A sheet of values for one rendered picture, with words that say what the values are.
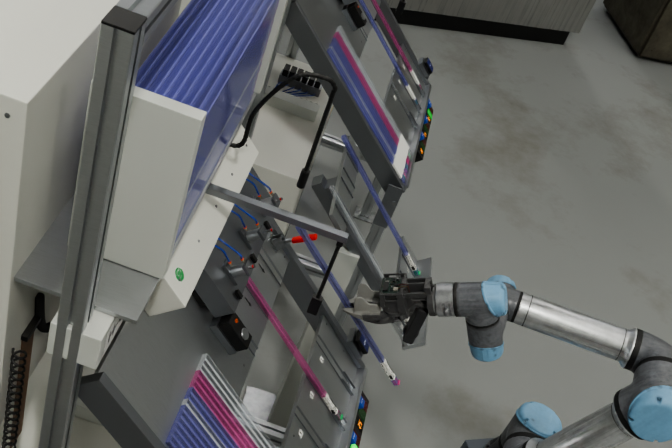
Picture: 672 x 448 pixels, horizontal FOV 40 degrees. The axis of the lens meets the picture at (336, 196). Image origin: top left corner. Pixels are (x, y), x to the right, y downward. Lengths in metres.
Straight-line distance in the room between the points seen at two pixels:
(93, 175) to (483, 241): 3.04
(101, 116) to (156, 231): 0.32
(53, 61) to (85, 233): 0.24
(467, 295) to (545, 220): 2.42
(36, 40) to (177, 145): 0.24
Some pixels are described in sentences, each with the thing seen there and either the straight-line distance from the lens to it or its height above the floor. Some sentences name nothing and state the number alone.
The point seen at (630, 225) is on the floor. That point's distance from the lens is 4.69.
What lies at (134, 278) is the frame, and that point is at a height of 1.39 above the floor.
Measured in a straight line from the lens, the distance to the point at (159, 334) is 1.69.
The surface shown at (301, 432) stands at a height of 0.83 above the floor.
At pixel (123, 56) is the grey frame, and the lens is 1.08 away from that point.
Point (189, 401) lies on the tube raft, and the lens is 1.72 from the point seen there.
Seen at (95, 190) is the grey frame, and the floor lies 1.66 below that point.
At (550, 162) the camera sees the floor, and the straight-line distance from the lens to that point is 4.81.
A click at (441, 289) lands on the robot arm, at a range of 2.02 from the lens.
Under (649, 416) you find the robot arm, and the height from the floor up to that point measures 1.12.
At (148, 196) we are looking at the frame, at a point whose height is 1.55.
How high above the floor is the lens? 2.46
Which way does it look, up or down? 38 degrees down
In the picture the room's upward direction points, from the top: 21 degrees clockwise
